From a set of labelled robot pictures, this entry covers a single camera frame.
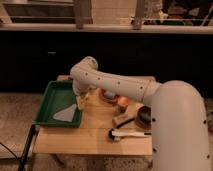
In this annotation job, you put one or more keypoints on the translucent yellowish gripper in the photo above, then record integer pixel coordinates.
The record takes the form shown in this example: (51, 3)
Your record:
(81, 101)

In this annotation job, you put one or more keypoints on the grey towel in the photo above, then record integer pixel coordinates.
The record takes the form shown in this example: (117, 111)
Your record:
(66, 114)

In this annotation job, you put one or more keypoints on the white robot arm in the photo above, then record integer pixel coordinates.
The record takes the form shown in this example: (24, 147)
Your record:
(180, 140)

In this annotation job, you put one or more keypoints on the green plastic tray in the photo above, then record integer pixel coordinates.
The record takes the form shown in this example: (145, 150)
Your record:
(58, 96)

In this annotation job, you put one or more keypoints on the blue sponge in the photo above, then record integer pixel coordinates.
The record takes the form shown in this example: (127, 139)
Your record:
(109, 95)

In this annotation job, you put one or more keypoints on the brown bowl with blue sponge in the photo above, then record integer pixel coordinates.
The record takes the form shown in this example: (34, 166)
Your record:
(101, 95)

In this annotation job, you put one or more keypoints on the wooden folding table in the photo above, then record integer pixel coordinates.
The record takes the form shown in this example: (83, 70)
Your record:
(91, 137)

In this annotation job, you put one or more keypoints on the orange round fruit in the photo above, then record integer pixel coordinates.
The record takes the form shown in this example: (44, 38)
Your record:
(123, 101)

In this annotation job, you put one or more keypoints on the small dark jar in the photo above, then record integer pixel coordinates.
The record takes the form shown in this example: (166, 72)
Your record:
(122, 109)

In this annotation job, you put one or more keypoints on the dark brown bowl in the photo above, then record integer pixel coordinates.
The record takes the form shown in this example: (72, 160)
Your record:
(143, 118)

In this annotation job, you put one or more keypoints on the black stand pole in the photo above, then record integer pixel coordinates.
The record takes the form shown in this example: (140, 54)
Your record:
(27, 145)

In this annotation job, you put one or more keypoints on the wooden block with black handle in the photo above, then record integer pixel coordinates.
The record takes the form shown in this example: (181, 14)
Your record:
(120, 120)

